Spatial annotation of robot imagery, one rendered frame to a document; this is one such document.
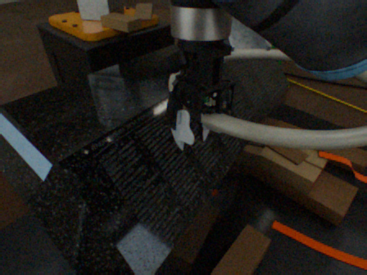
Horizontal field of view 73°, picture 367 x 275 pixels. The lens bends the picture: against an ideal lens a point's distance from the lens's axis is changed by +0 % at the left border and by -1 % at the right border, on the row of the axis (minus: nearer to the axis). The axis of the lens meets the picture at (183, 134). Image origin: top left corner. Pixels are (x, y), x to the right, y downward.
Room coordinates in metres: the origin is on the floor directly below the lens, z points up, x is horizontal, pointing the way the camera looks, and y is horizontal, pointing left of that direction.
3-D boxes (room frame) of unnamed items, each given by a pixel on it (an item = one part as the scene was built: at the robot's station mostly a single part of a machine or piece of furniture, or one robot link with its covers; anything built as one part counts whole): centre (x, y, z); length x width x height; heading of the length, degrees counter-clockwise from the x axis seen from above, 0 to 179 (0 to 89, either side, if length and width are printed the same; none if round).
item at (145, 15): (1.61, 0.24, 0.80); 0.20 x 0.10 x 0.05; 2
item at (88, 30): (1.60, 0.48, 0.76); 0.49 x 0.49 x 0.05; 46
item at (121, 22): (1.39, 0.33, 0.81); 0.20 x 0.10 x 0.05; 54
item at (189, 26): (0.39, -0.03, 1.07); 0.10 x 0.09 x 0.05; 124
